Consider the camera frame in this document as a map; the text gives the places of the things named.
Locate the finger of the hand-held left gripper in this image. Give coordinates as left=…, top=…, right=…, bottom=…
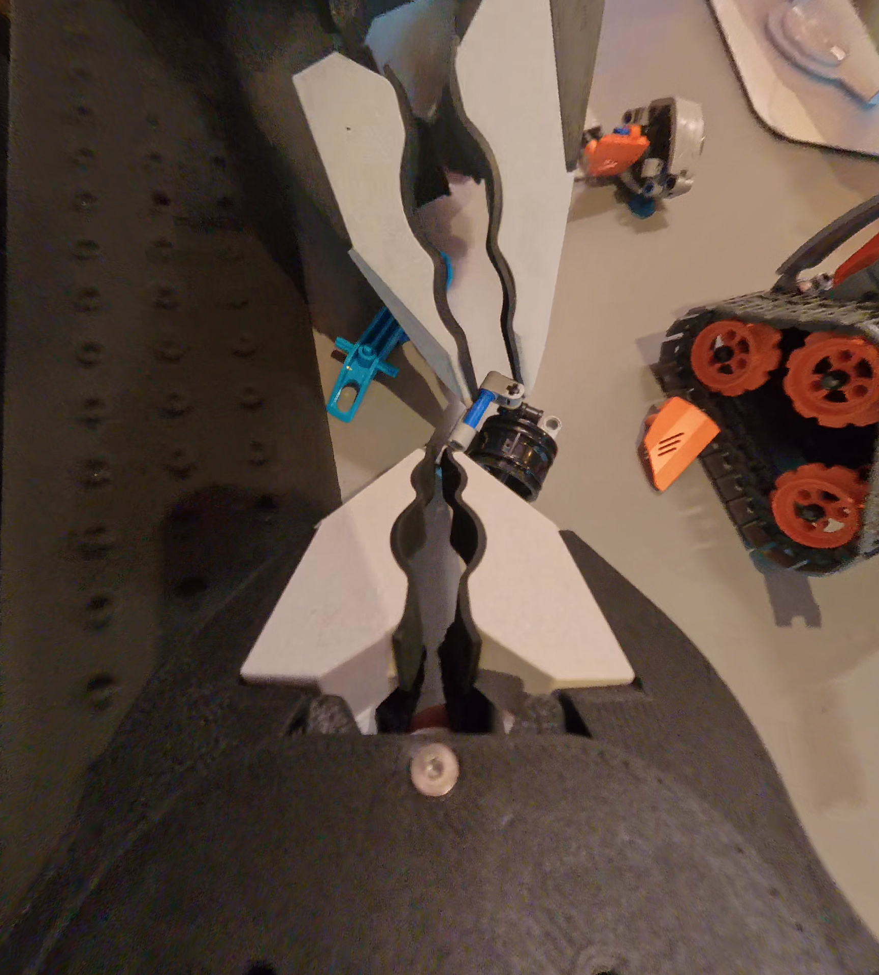
left=443, top=1, right=580, bottom=385
left=295, top=54, right=474, bottom=409

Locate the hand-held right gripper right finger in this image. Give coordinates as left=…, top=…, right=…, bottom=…
left=452, top=450, right=635, bottom=699

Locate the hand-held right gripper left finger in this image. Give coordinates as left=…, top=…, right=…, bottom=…
left=242, top=450, right=428, bottom=699

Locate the black wheel hub assembly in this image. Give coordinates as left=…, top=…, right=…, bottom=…
left=440, top=374, right=565, bottom=504

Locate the dark grey orange block assembly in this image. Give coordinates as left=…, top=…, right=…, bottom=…
left=577, top=96, right=707, bottom=217

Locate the orange slotted panel piece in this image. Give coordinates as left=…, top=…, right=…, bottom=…
left=641, top=400, right=721, bottom=492

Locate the blue plastic separator tool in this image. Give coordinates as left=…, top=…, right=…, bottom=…
left=327, top=305, right=410, bottom=423

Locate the white desk stand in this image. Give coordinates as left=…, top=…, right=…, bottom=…
left=709, top=1, right=879, bottom=164

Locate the black dimpled mat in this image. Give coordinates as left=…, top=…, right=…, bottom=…
left=0, top=1, right=341, bottom=915

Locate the grey orange tracked toy robot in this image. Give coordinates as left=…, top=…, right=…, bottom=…
left=656, top=176, right=879, bottom=577

